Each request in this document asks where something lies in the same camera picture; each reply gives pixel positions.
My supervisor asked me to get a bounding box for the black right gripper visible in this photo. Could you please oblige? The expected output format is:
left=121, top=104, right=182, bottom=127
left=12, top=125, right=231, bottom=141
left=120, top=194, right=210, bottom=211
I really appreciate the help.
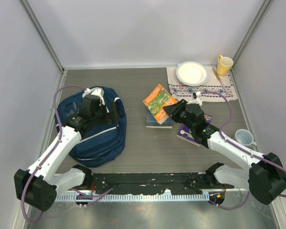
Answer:
left=163, top=99, right=195, bottom=132

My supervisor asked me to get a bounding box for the orange treehouse storey book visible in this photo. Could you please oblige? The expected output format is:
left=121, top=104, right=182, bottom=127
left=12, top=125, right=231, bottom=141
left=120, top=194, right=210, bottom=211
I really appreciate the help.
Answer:
left=143, top=84, right=177, bottom=124

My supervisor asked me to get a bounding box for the navy blue student backpack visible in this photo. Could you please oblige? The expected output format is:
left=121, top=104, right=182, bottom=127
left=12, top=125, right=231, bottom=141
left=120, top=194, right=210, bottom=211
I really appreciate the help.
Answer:
left=69, top=86, right=127, bottom=167

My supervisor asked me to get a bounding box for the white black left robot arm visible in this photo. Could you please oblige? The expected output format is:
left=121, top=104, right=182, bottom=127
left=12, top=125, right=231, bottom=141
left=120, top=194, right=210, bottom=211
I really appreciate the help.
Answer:
left=14, top=94, right=121, bottom=212

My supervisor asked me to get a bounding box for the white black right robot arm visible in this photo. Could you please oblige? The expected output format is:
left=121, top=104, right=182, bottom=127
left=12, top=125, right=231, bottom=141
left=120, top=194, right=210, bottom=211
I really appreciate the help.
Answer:
left=163, top=100, right=286, bottom=205

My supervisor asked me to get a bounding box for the patterned white placemat cloth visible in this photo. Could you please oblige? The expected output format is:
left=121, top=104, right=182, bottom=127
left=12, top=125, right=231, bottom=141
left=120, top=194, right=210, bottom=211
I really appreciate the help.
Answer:
left=166, top=66, right=238, bottom=102

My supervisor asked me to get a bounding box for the purple paperback book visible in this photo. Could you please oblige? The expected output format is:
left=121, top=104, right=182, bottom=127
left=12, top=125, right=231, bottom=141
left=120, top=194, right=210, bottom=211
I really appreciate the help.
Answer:
left=175, top=112, right=219, bottom=148

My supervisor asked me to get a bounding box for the dark blue Nineteen Eighty-Four book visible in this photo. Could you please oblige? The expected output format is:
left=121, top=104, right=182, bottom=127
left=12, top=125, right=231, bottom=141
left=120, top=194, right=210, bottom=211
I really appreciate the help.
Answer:
left=145, top=110, right=174, bottom=129

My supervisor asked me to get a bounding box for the white paper plate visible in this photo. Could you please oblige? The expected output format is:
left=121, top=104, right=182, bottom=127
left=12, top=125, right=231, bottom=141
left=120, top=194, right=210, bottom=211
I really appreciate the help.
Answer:
left=175, top=61, right=209, bottom=86

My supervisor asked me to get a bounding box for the yellow mug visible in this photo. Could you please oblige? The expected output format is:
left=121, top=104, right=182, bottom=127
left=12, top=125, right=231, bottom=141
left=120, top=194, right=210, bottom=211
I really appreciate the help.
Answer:
left=216, top=55, right=234, bottom=76

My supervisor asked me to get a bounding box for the pale blue mug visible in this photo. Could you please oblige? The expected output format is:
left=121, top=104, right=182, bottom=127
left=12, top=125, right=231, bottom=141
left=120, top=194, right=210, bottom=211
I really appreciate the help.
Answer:
left=234, top=129, right=257, bottom=147

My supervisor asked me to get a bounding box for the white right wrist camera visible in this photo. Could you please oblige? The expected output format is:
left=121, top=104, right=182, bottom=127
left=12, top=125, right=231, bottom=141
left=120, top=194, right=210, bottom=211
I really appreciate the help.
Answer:
left=188, top=91, right=203, bottom=106

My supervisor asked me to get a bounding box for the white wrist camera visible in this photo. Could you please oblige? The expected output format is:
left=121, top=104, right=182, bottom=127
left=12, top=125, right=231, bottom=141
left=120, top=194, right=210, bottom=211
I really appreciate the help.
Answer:
left=188, top=91, right=203, bottom=106
left=82, top=87, right=105, bottom=105

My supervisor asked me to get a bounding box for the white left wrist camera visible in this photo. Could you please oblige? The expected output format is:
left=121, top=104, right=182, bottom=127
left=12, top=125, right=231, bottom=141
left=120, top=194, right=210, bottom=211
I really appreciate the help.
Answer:
left=82, top=87, right=105, bottom=105

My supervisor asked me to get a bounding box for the pink handled knife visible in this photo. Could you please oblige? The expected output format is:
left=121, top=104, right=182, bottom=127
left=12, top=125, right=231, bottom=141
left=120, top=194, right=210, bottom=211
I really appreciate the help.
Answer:
left=213, top=67, right=229, bottom=95

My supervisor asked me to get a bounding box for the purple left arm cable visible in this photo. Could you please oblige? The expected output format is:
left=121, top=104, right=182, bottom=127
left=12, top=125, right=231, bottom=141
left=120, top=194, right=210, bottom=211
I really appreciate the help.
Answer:
left=21, top=84, right=91, bottom=224

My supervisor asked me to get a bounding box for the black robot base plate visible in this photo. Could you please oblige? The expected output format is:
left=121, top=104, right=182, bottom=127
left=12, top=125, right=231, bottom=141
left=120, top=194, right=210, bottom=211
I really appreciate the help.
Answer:
left=80, top=172, right=234, bottom=195

